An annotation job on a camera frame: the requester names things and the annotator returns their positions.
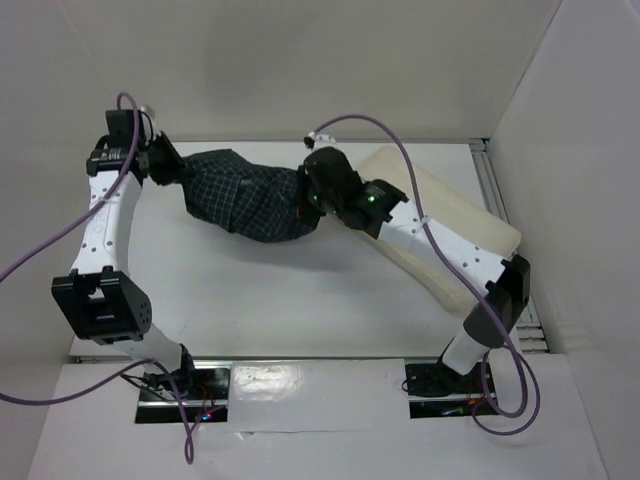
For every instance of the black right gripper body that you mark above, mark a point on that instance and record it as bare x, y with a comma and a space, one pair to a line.
304, 187

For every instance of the aluminium frame rail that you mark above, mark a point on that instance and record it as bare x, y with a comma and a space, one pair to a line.
529, 328

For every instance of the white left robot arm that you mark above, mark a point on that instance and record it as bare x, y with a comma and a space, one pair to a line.
97, 297

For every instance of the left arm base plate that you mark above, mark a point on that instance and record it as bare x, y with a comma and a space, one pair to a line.
204, 400

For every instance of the dark checked pillowcase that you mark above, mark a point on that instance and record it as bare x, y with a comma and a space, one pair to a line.
264, 203

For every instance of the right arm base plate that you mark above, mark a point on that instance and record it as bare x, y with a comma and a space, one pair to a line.
436, 392

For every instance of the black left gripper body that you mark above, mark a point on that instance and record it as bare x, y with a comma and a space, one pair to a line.
164, 165

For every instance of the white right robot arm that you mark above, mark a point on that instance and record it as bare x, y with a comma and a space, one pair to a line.
462, 254

